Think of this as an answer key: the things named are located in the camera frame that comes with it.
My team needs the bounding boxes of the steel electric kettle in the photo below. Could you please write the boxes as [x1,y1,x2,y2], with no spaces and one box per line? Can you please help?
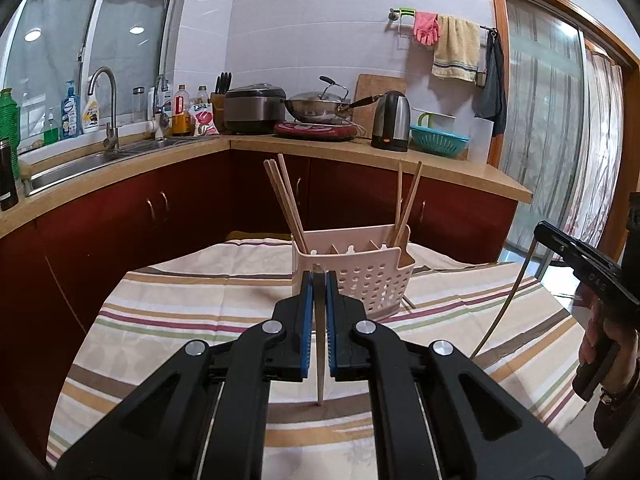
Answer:
[370,91,412,153]

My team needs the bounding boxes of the metal towel rack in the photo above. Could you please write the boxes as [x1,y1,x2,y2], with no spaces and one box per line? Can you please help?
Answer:
[385,8,499,87]

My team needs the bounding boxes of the blue dish soap bottle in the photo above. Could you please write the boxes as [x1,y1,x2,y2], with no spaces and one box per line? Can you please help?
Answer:
[61,80,81,140]

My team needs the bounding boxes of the black thermos bottle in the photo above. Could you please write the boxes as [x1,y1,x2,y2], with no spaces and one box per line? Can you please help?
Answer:
[0,137,20,211]

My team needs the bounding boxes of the tall steel faucet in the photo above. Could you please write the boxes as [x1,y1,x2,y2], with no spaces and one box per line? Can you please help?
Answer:
[87,66,121,151]

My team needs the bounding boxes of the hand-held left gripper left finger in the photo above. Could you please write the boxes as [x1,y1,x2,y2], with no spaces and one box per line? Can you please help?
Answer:
[52,270,317,480]

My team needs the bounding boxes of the wooden cutting board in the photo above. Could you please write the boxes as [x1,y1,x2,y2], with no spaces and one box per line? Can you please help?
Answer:
[353,74,407,127]

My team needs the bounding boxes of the yellow towel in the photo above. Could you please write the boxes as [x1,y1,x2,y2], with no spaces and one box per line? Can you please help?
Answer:
[431,16,481,83]

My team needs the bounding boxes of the white plastic container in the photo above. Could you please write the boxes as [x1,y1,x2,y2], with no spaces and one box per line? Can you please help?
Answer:
[470,116,494,164]

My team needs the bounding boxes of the white mug green handle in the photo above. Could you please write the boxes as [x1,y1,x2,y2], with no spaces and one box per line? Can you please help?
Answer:
[417,111,457,131]

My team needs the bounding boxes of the pink rubber gloves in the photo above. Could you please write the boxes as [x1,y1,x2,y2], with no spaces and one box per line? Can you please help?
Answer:
[413,11,441,46]

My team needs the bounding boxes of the cooking oil bottle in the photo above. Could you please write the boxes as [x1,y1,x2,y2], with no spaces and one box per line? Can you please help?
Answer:
[171,85,194,137]

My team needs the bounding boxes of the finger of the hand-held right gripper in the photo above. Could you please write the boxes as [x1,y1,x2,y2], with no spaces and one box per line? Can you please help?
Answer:
[533,220,624,281]

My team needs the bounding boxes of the red white snack bag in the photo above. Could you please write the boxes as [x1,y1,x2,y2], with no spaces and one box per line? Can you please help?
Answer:
[192,102,220,137]

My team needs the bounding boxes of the teal colander basket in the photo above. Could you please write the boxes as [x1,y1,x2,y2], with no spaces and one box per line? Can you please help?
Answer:
[410,125,471,157]

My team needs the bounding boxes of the olive cushion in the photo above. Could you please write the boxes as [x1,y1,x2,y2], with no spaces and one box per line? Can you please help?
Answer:
[227,230,284,241]

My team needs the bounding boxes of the grey rice cooker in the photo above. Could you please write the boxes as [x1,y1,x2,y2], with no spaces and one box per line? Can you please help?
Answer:
[223,85,289,135]

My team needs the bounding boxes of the wooden knife block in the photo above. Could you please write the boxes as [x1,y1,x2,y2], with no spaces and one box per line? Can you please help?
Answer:
[211,72,234,126]

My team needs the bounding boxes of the white spray cleaner bottle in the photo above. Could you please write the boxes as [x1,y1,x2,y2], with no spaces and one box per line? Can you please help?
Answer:
[81,85,101,134]

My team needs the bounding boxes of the red induction cooker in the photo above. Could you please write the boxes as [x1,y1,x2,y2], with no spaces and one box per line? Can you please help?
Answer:
[273,120,366,140]

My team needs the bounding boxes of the dark grey cloth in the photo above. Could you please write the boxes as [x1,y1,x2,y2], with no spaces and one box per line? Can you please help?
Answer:
[473,27,509,137]

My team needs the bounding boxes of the glass wok lid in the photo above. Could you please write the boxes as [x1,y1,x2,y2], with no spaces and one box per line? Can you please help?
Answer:
[291,76,351,106]

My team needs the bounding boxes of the steel wok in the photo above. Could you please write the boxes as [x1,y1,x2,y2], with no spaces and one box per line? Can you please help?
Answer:
[284,91,386,126]

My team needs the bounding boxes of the striped tablecloth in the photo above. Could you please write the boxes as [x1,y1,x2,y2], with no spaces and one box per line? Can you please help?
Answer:
[47,237,612,480]

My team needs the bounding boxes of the green soap pump bottle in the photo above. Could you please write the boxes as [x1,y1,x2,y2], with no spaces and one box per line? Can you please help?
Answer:
[43,108,60,145]

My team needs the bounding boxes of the aluminium sliding window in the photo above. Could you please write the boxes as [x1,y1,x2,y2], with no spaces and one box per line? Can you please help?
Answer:
[0,0,182,127]

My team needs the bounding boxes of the person's right forearm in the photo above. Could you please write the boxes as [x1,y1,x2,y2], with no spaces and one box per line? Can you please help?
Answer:
[595,360,640,452]

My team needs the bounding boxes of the pink perforated utensil holder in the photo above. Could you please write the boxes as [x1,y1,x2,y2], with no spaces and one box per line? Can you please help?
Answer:
[291,225,416,317]

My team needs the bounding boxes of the green thermos flask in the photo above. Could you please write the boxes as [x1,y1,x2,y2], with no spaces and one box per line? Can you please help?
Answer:
[0,88,21,172]

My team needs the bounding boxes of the steel kitchen sink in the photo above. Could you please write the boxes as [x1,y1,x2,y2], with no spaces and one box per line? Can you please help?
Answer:
[22,137,202,194]

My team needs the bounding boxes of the person's right hand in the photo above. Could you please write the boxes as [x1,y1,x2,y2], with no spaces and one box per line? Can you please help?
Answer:
[579,302,640,404]

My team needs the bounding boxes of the sliding glass door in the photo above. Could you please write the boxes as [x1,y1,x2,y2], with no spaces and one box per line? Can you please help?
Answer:
[499,0,640,271]

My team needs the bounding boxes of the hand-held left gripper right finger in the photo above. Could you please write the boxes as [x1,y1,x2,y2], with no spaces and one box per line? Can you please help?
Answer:
[325,270,587,480]

